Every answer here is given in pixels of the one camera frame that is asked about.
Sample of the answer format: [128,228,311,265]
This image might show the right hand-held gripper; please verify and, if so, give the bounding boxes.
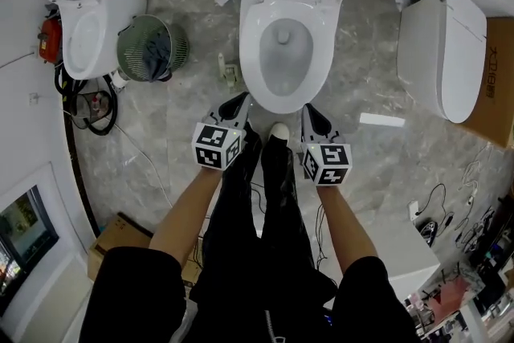
[300,103,353,187]

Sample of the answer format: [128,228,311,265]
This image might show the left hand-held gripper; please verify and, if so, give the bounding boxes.
[191,91,254,172]

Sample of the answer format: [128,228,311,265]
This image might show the person's right forearm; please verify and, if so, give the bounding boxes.
[315,184,381,278]

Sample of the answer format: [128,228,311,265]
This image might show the person's left forearm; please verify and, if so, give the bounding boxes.
[149,164,224,266]

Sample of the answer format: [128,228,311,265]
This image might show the white floor-standing toilet bowl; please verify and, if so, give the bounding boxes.
[239,0,361,116]

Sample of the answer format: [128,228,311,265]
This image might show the white closed smart toilet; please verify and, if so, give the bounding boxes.
[396,0,488,125]

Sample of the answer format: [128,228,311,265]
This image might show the beige plastic floor tool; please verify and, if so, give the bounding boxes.
[218,51,242,93]

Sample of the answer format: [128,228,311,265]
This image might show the person's right white shoe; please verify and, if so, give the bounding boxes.
[267,123,291,141]

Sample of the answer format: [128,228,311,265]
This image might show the person's black trousers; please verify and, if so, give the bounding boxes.
[188,122,338,310]

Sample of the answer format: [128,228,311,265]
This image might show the dark grey bin bag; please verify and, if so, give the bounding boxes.
[142,27,173,84]

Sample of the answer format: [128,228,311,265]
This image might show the green mesh waste basket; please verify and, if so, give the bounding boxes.
[116,14,190,84]

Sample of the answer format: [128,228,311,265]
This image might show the white rectangular box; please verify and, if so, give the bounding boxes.
[377,220,441,294]

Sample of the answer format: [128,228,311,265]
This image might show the plain brown cardboard box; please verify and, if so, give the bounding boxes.
[87,212,202,286]

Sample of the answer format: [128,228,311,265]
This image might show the large-print brown cardboard box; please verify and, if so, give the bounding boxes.
[459,15,514,149]

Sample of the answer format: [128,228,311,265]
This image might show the red machine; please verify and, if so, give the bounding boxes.
[38,18,63,63]

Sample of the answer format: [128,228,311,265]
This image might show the dark-framed window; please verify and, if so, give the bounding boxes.
[0,184,60,314]

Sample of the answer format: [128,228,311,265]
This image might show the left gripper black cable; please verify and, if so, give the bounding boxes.
[251,180,267,214]

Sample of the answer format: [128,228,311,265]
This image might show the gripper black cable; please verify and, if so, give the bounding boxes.
[251,180,267,214]
[315,202,328,270]

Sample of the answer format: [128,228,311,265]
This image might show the white power cable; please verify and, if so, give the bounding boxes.
[114,124,173,210]

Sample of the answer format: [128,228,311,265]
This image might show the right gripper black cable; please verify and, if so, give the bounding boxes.
[315,202,328,270]

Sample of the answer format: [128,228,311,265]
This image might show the black coiled hose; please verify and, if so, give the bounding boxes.
[54,62,119,137]

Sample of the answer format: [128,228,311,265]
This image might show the black floor cable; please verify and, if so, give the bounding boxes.
[415,183,455,234]

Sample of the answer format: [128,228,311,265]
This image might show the white floor cable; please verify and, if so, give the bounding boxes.
[457,144,495,222]

